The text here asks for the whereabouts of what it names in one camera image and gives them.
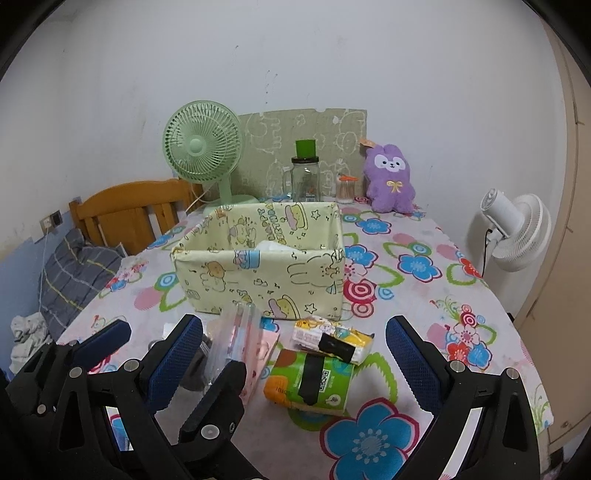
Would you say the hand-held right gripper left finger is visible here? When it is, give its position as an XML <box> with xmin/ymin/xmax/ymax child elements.
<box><xmin>55</xmin><ymin>315</ymin><xmax>204</xmax><ymax>480</ymax></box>

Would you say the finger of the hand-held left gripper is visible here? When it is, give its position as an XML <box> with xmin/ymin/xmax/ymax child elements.
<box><xmin>6</xmin><ymin>319</ymin><xmax>133</xmax><ymax>418</ymax></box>
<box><xmin>179</xmin><ymin>361</ymin><xmax>246</xmax><ymax>446</ymax></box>

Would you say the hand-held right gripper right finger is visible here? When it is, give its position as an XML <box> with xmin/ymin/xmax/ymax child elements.
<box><xmin>385</xmin><ymin>316</ymin><xmax>542</xmax><ymax>480</ymax></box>

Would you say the clear plastic pack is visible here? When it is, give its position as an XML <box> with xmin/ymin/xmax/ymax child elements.
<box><xmin>203</xmin><ymin>302</ymin><xmax>262</xmax><ymax>393</ymax></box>

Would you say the pink tissue pack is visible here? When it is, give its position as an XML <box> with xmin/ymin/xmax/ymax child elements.
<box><xmin>238</xmin><ymin>323</ymin><xmax>281</xmax><ymax>401</ymax></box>

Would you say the green tissue pack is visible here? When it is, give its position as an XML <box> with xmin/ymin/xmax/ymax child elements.
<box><xmin>264</xmin><ymin>349</ymin><xmax>354</xmax><ymax>412</ymax></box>

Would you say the yellow tissue pack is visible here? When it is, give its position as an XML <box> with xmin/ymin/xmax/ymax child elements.
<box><xmin>292</xmin><ymin>318</ymin><xmax>373</xmax><ymax>365</ymax></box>

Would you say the cartoon print fabric storage box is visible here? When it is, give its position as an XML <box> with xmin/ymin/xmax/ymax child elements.
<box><xmin>172</xmin><ymin>202</ymin><xmax>346</xmax><ymax>321</ymax></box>

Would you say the floral tablecloth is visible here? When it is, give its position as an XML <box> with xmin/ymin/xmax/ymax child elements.
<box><xmin>55</xmin><ymin>202</ymin><xmax>555</xmax><ymax>480</ymax></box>

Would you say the grey plaid blanket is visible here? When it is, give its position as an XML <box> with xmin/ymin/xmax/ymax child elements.
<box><xmin>39</xmin><ymin>228</ymin><xmax>124</xmax><ymax>334</ymax></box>

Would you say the white crumpled cloth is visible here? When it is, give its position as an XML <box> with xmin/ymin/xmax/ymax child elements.
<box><xmin>10</xmin><ymin>312</ymin><xmax>52</xmax><ymax>372</ymax></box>

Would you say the wooden chair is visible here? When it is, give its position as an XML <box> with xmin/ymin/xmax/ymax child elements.
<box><xmin>69</xmin><ymin>179</ymin><xmax>205</xmax><ymax>256</ymax></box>

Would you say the white tissue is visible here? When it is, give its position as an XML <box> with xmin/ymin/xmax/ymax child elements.
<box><xmin>255</xmin><ymin>240</ymin><xmax>298</xmax><ymax>254</ymax></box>

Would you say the white standing fan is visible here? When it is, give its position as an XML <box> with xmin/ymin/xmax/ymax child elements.
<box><xmin>480</xmin><ymin>188</ymin><xmax>553</xmax><ymax>278</ymax></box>

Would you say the purple plush bunny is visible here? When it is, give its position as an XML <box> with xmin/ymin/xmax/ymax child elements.
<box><xmin>358</xmin><ymin>137</ymin><xmax>417</xmax><ymax>214</ymax></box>

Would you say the cotton swab container orange lid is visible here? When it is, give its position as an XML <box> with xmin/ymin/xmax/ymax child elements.
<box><xmin>337</xmin><ymin>174</ymin><xmax>359</xmax><ymax>204</ymax></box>

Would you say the glass jar with black lid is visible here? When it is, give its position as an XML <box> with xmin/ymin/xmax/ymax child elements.
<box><xmin>281</xmin><ymin>156</ymin><xmax>321</xmax><ymax>204</ymax></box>

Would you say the green desk fan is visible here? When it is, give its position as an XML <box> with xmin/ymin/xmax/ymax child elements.
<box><xmin>163</xmin><ymin>102</ymin><xmax>260</xmax><ymax>217</ymax></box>

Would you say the cartoon print cardboard panel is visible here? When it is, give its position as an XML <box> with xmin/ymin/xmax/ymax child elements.
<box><xmin>237</xmin><ymin>108</ymin><xmax>369</xmax><ymax>204</ymax></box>

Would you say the white charging cable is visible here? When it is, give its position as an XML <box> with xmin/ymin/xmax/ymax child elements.
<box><xmin>38</xmin><ymin>230</ymin><xmax>52</xmax><ymax>315</ymax></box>

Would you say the white fan cord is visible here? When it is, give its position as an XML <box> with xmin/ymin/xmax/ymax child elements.
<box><xmin>186</xmin><ymin>181</ymin><xmax>219</xmax><ymax>214</ymax></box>

